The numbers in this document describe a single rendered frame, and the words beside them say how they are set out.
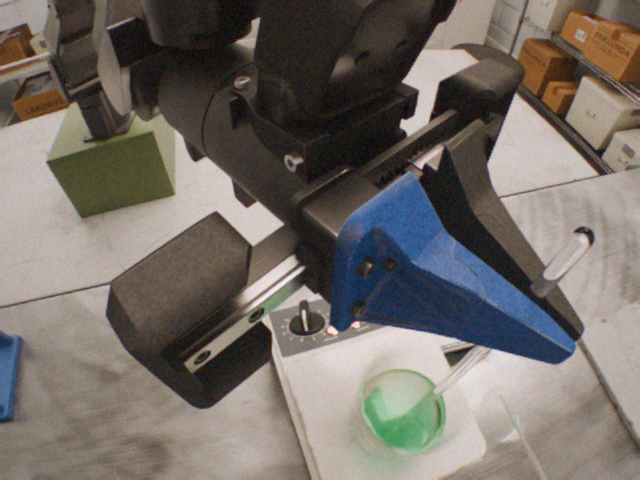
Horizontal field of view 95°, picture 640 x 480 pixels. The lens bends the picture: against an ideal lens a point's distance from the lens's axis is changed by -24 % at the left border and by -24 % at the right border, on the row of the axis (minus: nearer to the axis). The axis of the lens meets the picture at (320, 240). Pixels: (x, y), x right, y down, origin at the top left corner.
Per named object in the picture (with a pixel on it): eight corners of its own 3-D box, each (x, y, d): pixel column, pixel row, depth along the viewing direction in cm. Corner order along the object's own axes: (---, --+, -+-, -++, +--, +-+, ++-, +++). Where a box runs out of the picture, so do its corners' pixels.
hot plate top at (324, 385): (282, 366, 28) (281, 362, 27) (423, 321, 30) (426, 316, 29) (333, 520, 21) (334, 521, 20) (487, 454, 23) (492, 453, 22)
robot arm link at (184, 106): (164, 158, 22) (119, 18, 15) (236, 118, 24) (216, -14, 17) (222, 216, 19) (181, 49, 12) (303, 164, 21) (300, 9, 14)
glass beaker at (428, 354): (426, 473, 22) (472, 463, 15) (336, 458, 23) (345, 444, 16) (437, 381, 26) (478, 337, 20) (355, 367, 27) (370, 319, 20)
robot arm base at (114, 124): (97, 115, 44) (81, 77, 40) (139, 106, 45) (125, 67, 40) (81, 145, 40) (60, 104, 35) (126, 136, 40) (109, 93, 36)
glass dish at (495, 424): (525, 405, 32) (536, 399, 31) (508, 454, 29) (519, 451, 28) (481, 382, 34) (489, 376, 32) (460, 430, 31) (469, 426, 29)
